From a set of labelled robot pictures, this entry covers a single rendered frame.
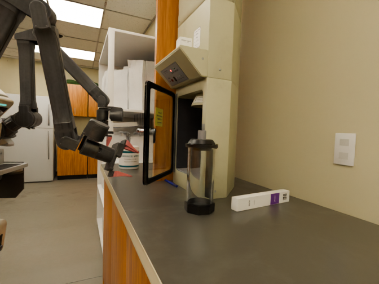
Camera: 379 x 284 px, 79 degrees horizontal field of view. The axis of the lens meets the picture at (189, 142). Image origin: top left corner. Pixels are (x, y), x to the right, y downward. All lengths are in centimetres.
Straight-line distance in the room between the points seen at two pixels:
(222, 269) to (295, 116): 79
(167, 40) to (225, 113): 54
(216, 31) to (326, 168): 67
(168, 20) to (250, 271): 115
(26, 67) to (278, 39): 118
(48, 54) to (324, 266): 89
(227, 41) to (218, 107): 26
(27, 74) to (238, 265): 116
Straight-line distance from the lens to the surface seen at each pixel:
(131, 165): 155
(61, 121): 84
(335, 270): 60
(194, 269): 51
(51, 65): 84
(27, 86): 131
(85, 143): 85
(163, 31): 130
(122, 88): 221
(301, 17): 124
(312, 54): 114
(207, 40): 95
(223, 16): 101
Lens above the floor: 121
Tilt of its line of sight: 3 degrees down
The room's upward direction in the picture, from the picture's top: 2 degrees clockwise
